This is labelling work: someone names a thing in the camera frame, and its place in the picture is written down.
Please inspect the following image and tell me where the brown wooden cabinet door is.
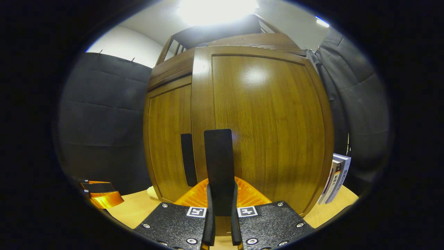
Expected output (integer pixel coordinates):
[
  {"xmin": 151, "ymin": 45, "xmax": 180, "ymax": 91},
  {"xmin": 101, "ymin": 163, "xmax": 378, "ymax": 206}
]
[
  {"xmin": 191, "ymin": 45, "xmax": 334, "ymax": 217},
  {"xmin": 143, "ymin": 76, "xmax": 195, "ymax": 203}
]

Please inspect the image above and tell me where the brown wooden double-door shoe cabinet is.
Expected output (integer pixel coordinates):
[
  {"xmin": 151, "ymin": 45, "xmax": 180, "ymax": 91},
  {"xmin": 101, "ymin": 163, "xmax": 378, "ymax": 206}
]
[{"xmin": 143, "ymin": 14, "xmax": 307, "ymax": 203}]

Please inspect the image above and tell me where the black door handle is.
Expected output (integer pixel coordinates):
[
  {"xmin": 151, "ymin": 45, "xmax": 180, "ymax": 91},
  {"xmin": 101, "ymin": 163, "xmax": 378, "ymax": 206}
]
[
  {"xmin": 180, "ymin": 133, "xmax": 198, "ymax": 187},
  {"xmin": 204, "ymin": 129, "xmax": 235, "ymax": 216}
]

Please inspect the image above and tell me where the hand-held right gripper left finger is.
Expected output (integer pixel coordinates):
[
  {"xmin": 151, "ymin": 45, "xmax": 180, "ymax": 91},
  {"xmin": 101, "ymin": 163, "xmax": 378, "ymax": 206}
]
[{"xmin": 134, "ymin": 178, "xmax": 216, "ymax": 250}]

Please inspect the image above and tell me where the large bright ceiling light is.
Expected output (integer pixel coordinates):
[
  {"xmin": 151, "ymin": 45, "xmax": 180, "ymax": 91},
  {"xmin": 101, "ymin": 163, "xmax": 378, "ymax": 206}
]
[{"xmin": 177, "ymin": 0, "xmax": 259, "ymax": 25}]

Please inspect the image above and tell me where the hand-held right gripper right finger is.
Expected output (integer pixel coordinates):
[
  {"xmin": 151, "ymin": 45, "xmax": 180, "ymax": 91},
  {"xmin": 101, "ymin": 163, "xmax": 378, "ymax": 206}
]
[{"xmin": 231, "ymin": 177, "xmax": 315, "ymax": 250}]

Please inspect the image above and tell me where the upright book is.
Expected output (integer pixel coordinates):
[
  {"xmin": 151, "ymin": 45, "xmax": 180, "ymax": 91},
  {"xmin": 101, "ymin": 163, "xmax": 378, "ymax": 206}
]
[
  {"xmin": 317, "ymin": 167, "xmax": 333, "ymax": 205},
  {"xmin": 321, "ymin": 158, "xmax": 342, "ymax": 205},
  {"xmin": 325, "ymin": 153, "xmax": 351, "ymax": 204}
]

